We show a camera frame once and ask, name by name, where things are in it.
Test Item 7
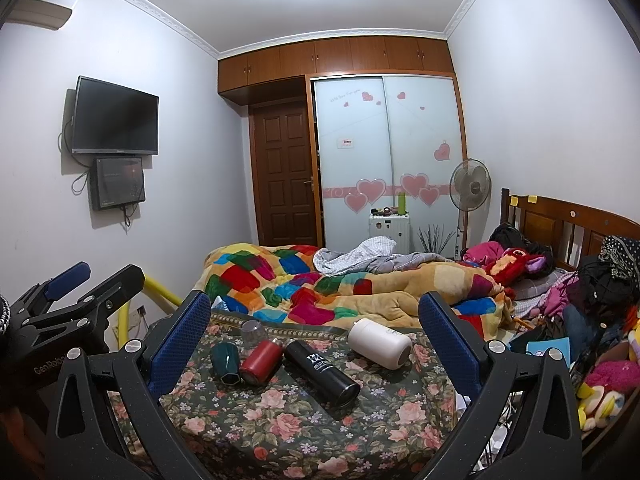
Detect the black thermos bottle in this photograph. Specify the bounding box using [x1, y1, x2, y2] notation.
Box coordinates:
[284, 340, 360, 408]

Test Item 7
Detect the dark green cup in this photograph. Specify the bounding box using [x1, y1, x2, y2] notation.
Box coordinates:
[209, 342, 240, 386]

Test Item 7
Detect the red cup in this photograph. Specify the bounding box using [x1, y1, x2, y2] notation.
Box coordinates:
[240, 340, 283, 386]

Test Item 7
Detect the white cylindrical cup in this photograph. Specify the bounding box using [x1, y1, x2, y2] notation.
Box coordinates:
[347, 318, 412, 370]

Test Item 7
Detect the yellow white plush toy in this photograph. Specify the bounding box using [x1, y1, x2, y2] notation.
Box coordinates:
[577, 382, 625, 434]

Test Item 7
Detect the blue book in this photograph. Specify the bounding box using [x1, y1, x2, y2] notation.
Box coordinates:
[525, 337, 572, 368]

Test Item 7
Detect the floral tablecloth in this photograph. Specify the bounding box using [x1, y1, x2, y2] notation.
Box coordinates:
[106, 309, 469, 480]

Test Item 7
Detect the colourful patchwork blanket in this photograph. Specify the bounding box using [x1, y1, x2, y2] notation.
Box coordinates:
[195, 243, 513, 340]

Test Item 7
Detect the red plush toy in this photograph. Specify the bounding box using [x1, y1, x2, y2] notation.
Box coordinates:
[485, 248, 547, 286]

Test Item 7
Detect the wooden bed headboard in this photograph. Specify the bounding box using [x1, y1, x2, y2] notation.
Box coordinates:
[500, 188, 639, 270]

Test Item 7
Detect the grey white bedsheet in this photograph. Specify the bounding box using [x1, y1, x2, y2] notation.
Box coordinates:
[312, 236, 450, 276]

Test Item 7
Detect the brown wooden door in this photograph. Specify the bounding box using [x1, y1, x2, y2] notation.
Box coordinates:
[250, 100, 318, 246]

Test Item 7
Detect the white small cabinet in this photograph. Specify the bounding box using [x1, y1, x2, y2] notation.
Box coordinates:
[369, 214, 411, 254]

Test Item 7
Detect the standing electric fan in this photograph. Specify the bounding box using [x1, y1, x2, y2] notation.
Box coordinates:
[449, 158, 491, 258]

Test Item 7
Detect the air conditioner unit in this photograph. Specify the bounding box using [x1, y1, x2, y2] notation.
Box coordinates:
[6, 0, 73, 30]

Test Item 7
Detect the green bottle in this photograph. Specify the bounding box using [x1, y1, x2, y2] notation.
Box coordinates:
[397, 192, 407, 216]

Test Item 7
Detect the white sliding wardrobe with hearts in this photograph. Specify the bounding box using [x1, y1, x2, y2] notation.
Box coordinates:
[312, 75, 464, 258]

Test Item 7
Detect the yellow pipe frame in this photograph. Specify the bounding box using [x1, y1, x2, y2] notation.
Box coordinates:
[112, 275, 182, 349]

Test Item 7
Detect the small wall-mounted monitor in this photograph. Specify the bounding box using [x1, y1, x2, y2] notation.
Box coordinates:
[89, 156, 145, 211]

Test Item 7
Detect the wall-mounted black television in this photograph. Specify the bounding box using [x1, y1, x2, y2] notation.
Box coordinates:
[68, 76, 160, 155]

